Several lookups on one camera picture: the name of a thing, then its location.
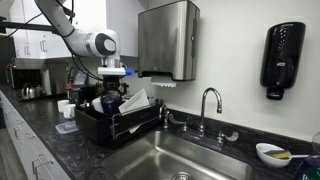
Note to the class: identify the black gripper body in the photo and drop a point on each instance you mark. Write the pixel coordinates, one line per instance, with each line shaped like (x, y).
(111, 83)

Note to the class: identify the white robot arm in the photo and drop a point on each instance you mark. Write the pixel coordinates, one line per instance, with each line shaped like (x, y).
(104, 44)

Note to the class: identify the white plate in rack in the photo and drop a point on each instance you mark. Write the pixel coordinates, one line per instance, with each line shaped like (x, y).
(139, 100)

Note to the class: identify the black dish drying rack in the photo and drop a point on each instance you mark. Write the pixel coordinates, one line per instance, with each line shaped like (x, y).
(115, 130)

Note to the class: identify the stainless steel sink basin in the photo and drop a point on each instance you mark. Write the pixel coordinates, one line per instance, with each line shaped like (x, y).
(162, 156)

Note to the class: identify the chrome sink faucet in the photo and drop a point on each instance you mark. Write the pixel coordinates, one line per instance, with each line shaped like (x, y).
(199, 134)

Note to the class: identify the white mug on counter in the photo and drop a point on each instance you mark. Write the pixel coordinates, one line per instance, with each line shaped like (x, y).
(69, 111)
(61, 104)

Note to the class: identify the microwave oven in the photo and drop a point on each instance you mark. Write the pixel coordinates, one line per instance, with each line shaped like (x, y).
(49, 74)

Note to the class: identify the clear plastic container lid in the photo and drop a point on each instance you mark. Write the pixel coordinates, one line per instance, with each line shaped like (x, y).
(67, 127)

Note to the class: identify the white upper cabinets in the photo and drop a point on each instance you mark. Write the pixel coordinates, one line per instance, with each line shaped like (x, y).
(90, 16)

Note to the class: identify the steel paper towel dispenser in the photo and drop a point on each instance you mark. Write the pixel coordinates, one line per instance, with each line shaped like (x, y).
(167, 41)

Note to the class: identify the steel kettle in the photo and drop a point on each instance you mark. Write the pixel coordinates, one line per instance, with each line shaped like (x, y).
(31, 91)

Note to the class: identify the grey lower cabinet drawers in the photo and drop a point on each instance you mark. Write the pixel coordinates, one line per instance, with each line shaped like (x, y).
(38, 162)

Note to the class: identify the black soap dispenser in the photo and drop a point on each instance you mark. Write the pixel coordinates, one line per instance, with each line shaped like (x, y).
(281, 58)

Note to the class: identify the white bowl with sponge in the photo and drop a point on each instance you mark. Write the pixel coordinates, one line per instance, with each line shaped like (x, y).
(275, 156)

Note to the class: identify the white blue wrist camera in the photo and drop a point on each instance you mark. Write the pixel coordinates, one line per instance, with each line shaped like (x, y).
(115, 71)

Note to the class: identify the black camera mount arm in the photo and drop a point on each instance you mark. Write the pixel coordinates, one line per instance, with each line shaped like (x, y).
(5, 24)

